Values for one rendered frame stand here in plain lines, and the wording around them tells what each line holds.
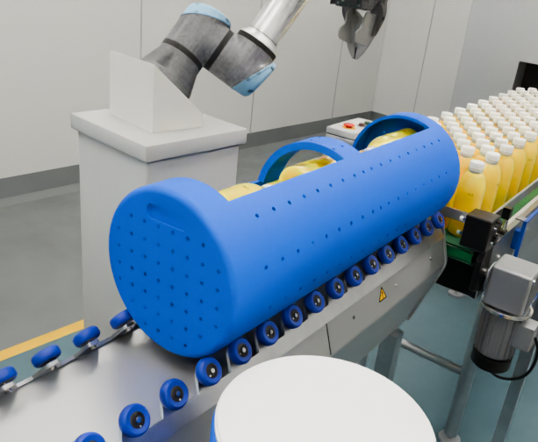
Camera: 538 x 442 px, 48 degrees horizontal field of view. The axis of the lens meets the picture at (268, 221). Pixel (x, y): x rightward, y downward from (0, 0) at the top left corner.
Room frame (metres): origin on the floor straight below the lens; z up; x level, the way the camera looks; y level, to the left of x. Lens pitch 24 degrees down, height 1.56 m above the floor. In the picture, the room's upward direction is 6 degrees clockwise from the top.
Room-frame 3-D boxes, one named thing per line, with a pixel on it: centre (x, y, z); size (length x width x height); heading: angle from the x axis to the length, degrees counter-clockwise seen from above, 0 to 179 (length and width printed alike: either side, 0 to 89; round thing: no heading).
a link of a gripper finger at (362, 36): (1.21, -0.14, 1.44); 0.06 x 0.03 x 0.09; 145
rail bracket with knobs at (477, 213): (1.48, -0.55, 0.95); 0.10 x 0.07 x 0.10; 55
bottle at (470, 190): (1.58, -0.54, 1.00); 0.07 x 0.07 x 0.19
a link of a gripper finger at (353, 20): (1.23, -0.11, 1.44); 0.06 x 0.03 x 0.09; 145
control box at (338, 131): (1.90, -0.25, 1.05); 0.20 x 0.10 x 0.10; 145
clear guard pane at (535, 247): (1.92, -0.95, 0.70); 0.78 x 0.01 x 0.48; 145
